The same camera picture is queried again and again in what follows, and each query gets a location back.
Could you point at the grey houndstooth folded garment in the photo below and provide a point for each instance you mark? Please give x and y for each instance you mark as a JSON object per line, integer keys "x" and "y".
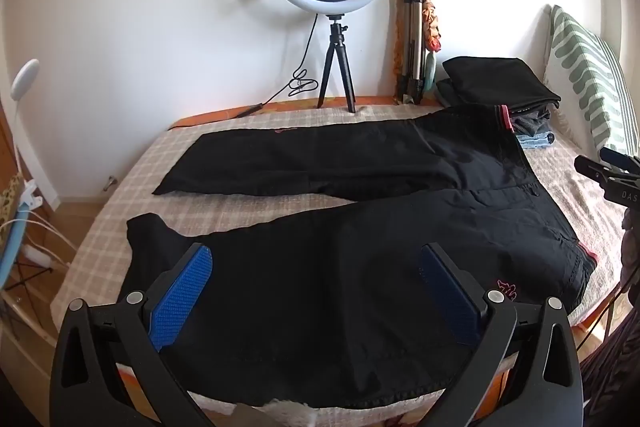
{"x": 532, "y": 122}

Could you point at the white clip lamp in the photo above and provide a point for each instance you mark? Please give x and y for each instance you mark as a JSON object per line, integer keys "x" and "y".
{"x": 27, "y": 77}

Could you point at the black pants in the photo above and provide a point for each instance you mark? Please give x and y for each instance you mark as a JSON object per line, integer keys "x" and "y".
{"x": 350, "y": 282}

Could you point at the black mini tripod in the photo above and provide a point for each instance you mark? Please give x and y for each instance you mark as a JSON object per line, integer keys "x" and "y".
{"x": 336, "y": 42}

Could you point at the white fluffy cloth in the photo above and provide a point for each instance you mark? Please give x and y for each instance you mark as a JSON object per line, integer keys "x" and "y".
{"x": 290, "y": 413}

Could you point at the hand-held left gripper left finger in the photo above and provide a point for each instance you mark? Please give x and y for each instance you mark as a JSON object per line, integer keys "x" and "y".
{"x": 182, "y": 294}

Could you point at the beige checked blanket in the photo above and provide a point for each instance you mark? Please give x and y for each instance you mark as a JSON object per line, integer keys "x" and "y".
{"x": 100, "y": 227}

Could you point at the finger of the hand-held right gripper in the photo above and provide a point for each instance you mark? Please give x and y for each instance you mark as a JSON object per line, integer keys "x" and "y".
{"x": 595, "y": 169}
{"x": 617, "y": 157}

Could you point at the light blue panel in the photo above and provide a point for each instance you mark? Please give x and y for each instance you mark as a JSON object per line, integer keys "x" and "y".
{"x": 11, "y": 247}

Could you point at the person's dark patterned clothing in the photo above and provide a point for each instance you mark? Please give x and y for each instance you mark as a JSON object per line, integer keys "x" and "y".
{"x": 615, "y": 367}

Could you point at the green striped pillow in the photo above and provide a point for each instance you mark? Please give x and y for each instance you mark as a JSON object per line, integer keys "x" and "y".
{"x": 585, "y": 72}

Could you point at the black folded garment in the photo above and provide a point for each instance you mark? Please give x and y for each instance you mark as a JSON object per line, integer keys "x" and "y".
{"x": 500, "y": 79}

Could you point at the dark grey folded garment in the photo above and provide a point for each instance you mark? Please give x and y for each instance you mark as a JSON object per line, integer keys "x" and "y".
{"x": 447, "y": 94}

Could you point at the white power strip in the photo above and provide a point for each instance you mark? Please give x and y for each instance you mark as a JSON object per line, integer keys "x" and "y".
{"x": 37, "y": 255}

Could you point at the yellow patterned cloth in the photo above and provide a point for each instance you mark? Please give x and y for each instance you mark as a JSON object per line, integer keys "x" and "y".
{"x": 10, "y": 194}

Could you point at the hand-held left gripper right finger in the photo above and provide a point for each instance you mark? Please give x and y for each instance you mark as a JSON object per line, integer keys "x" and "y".
{"x": 450, "y": 299}

